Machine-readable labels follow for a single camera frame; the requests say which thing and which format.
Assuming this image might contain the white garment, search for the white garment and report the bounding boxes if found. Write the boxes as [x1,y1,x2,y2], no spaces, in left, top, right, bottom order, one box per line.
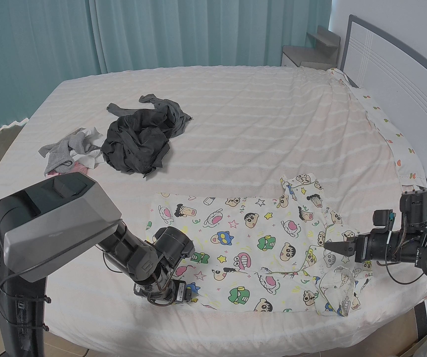
[70,126,105,170]

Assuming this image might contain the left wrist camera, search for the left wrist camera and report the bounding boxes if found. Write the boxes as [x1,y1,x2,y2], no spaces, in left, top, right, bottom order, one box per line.
[173,278,200,306]

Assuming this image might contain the pink garment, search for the pink garment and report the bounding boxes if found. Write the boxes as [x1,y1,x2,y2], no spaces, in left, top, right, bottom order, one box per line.
[47,162,88,179]

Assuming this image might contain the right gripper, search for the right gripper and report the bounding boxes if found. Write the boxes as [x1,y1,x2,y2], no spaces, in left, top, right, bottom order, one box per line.
[324,232,401,264]

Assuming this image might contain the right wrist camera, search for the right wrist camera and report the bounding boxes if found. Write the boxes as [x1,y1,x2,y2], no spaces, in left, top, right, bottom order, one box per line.
[372,209,395,234]

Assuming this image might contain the dark grey garment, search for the dark grey garment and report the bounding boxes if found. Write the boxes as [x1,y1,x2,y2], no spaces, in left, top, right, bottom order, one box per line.
[107,94,193,139]

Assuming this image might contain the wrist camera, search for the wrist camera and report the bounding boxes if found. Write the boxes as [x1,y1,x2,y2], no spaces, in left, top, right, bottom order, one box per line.
[173,278,200,306]
[372,209,395,234]

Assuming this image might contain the white printed pillow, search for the white printed pillow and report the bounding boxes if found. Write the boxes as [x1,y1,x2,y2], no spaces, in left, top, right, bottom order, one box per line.
[327,67,427,192]

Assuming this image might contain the black shirt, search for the black shirt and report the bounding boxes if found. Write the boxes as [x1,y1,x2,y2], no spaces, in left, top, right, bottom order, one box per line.
[101,109,172,180]

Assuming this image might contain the black cable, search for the black cable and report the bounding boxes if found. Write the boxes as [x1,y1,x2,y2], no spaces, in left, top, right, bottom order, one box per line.
[384,261,427,285]
[102,249,128,273]

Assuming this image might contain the white printed pyjama top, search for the white printed pyjama top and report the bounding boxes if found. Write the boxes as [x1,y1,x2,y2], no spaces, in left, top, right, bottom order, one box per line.
[146,173,373,318]

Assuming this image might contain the bed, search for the bed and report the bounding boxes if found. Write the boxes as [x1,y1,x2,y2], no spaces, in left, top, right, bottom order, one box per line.
[0,13,427,354]

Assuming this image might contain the light grey garment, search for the light grey garment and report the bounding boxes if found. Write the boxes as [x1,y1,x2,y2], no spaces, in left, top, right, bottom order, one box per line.
[39,127,102,176]

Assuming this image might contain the grey bedside table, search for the grey bedside table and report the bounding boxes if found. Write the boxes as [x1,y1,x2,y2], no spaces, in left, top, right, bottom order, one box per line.
[282,25,341,70]

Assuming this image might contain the blue-green curtain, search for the blue-green curtain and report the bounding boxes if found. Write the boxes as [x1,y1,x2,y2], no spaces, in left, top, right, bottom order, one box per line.
[0,0,104,129]
[87,0,335,76]

